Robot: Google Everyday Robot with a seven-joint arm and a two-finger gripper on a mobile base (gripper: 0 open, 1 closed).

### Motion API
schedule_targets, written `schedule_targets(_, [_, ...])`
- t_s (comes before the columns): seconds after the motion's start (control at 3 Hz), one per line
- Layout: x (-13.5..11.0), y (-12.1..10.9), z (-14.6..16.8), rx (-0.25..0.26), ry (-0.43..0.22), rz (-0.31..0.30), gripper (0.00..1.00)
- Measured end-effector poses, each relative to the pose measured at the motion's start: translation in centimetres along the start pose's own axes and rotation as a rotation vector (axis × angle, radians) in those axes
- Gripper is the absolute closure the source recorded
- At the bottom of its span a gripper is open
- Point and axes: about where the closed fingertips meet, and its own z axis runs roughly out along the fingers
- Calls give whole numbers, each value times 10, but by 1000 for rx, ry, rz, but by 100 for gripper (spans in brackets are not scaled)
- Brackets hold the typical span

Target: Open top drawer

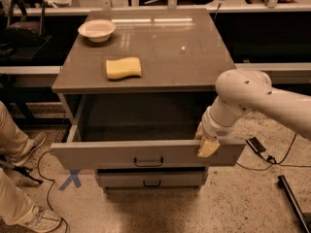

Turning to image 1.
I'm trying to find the person leg lower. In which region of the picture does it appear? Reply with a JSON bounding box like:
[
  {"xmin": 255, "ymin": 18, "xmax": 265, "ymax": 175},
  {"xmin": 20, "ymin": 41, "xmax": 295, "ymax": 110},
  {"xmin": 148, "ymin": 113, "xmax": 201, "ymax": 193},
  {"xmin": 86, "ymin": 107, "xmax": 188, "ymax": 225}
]
[{"xmin": 0, "ymin": 170, "xmax": 39, "ymax": 225}]

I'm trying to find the black metal bar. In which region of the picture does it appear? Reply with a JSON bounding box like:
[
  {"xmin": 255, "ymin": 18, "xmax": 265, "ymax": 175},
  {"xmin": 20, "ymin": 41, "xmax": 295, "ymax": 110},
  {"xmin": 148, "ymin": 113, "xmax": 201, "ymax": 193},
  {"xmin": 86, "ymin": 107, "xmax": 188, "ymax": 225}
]
[{"xmin": 278, "ymin": 175, "xmax": 311, "ymax": 233}]

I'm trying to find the white bowl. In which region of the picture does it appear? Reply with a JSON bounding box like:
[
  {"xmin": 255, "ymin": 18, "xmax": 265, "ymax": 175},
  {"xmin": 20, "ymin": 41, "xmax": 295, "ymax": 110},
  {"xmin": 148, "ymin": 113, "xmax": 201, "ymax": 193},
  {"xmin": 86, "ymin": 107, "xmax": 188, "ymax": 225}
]
[{"xmin": 78, "ymin": 19, "xmax": 116, "ymax": 43}]

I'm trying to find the black cable left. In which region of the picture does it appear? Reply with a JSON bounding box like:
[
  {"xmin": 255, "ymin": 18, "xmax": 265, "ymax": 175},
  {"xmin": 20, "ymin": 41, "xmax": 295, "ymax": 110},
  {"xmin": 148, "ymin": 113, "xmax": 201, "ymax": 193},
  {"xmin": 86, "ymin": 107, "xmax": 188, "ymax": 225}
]
[{"xmin": 0, "ymin": 150, "xmax": 70, "ymax": 233}]

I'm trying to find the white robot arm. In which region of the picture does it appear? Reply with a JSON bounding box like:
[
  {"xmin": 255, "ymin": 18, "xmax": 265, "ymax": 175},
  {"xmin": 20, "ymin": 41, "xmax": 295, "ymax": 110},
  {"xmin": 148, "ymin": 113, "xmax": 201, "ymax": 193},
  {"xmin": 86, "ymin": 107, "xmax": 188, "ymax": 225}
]
[{"xmin": 195, "ymin": 70, "xmax": 311, "ymax": 157}]

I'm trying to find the grey bottom drawer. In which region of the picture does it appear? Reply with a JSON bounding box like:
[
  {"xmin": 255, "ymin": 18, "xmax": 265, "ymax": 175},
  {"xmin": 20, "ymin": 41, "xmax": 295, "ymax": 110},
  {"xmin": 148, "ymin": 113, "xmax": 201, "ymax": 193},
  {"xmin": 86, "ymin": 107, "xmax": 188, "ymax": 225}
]
[{"xmin": 95, "ymin": 170, "xmax": 208, "ymax": 189}]

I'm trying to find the black cable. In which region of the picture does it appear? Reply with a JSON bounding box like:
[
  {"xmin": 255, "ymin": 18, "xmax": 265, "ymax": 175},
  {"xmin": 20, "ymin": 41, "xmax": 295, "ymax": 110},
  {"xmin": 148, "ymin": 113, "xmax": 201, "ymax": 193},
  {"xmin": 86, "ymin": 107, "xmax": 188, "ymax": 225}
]
[
  {"xmin": 235, "ymin": 133, "xmax": 311, "ymax": 172},
  {"xmin": 0, "ymin": 150, "xmax": 70, "ymax": 233}
]

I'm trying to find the wire basket with items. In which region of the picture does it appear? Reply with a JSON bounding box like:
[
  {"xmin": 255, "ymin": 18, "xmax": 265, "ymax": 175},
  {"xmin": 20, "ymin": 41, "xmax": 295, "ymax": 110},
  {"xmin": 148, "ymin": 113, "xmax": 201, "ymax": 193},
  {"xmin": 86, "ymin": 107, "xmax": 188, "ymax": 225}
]
[{"xmin": 53, "ymin": 127, "xmax": 69, "ymax": 144}]

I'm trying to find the grey top drawer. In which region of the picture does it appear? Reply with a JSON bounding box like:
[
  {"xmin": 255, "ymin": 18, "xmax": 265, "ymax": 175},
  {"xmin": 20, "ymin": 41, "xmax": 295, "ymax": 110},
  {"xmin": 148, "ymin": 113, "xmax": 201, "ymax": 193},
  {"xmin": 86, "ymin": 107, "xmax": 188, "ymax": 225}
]
[{"xmin": 52, "ymin": 93, "xmax": 245, "ymax": 170}]

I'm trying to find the grey drawer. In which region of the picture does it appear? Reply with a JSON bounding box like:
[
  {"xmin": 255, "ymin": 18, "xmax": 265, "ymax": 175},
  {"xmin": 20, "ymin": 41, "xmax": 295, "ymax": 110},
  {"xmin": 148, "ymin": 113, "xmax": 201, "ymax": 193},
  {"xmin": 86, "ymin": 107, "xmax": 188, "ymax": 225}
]
[
  {"xmin": 52, "ymin": 93, "xmax": 245, "ymax": 170},
  {"xmin": 95, "ymin": 170, "xmax": 208, "ymax": 189}
]

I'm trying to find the white sneaker lower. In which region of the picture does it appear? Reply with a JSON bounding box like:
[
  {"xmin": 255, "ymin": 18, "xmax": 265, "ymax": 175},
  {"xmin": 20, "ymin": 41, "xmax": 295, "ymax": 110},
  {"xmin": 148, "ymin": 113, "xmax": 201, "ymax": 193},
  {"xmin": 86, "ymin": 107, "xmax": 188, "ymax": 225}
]
[{"xmin": 21, "ymin": 208, "xmax": 61, "ymax": 233}]

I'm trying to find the grey sneaker upper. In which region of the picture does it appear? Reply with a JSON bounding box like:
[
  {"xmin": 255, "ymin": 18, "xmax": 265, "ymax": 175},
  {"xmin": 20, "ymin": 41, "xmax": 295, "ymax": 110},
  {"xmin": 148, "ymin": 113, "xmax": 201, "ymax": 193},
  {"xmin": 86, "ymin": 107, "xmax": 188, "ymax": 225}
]
[{"xmin": 12, "ymin": 131, "xmax": 47, "ymax": 166}]

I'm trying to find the black cable right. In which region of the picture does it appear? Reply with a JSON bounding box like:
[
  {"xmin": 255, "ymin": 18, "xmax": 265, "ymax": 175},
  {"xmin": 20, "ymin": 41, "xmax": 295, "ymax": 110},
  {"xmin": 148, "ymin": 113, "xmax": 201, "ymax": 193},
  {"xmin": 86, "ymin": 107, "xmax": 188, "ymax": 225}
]
[{"xmin": 235, "ymin": 133, "xmax": 311, "ymax": 172}]

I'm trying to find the black chair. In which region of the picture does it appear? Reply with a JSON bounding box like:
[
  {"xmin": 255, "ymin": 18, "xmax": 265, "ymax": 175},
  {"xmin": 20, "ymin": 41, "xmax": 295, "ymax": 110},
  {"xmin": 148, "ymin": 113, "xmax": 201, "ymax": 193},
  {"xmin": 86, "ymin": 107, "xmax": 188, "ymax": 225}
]
[{"xmin": 0, "ymin": 0, "xmax": 50, "ymax": 61}]

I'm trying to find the yellow sponge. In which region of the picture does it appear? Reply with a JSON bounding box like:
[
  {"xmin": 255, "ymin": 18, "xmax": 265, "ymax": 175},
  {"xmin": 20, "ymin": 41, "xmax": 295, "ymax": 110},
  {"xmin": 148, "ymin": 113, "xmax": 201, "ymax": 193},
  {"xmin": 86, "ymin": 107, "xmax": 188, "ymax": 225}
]
[{"xmin": 106, "ymin": 57, "xmax": 142, "ymax": 80}]

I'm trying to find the person leg upper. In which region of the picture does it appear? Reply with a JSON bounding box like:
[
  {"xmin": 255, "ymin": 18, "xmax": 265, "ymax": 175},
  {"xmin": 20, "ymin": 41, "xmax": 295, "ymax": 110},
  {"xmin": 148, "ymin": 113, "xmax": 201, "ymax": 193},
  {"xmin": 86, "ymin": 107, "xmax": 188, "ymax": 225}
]
[{"xmin": 0, "ymin": 102, "xmax": 34, "ymax": 166}]

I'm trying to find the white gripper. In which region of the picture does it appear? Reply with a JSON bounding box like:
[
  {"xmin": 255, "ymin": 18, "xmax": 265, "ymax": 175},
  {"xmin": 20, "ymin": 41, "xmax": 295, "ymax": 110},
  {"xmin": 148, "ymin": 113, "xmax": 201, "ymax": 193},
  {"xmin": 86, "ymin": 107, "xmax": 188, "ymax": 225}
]
[{"xmin": 194, "ymin": 107, "xmax": 234, "ymax": 157}]

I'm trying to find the black power adapter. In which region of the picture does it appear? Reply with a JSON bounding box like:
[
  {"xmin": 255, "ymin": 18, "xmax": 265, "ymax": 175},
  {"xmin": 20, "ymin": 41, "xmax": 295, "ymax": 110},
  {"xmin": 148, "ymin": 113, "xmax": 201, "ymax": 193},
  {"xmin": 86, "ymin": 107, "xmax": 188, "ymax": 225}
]
[{"xmin": 246, "ymin": 137, "xmax": 265, "ymax": 154}]

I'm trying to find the person leg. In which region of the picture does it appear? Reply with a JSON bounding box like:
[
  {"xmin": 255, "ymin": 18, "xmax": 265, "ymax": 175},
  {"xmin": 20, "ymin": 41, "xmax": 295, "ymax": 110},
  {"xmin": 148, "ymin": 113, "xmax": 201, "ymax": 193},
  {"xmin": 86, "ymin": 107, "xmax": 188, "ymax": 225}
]
[
  {"xmin": 0, "ymin": 170, "xmax": 39, "ymax": 225},
  {"xmin": 0, "ymin": 102, "xmax": 34, "ymax": 166}
]

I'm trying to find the blue tape cross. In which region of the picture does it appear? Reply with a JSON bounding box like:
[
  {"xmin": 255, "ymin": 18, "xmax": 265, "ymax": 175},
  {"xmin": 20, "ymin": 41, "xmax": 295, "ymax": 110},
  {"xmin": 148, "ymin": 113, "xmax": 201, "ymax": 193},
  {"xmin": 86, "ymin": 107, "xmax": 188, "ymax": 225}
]
[{"xmin": 59, "ymin": 170, "xmax": 82, "ymax": 191}]

